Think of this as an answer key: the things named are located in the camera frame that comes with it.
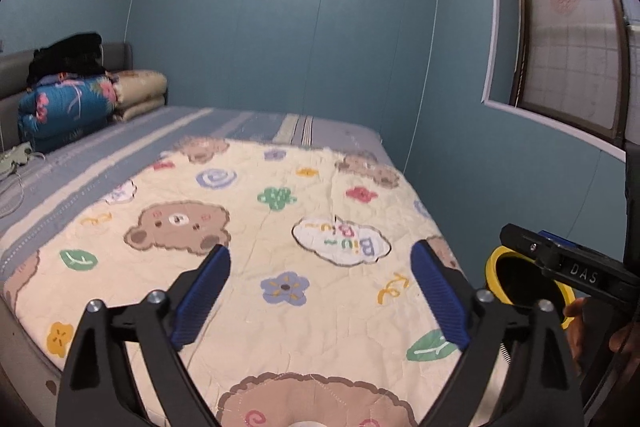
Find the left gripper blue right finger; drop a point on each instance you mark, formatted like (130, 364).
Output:
(541, 386)

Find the beige folded blanket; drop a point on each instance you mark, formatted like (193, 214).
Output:
(138, 92)

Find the cream cartoon bear quilt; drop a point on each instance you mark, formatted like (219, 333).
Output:
(321, 322)

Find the black clothing pile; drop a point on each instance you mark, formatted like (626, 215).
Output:
(79, 54)

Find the window with white frame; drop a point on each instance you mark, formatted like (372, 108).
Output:
(571, 65)

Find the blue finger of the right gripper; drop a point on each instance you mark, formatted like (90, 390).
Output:
(552, 237)

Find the green patterned small cloth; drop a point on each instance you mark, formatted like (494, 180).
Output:
(18, 156)

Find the blue floral folded blanket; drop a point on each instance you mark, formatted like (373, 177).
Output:
(62, 109)

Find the right hand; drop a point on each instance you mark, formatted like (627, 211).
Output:
(579, 336)

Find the grey bed headboard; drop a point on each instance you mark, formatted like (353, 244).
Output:
(14, 69)

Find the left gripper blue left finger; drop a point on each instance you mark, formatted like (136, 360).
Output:
(98, 386)

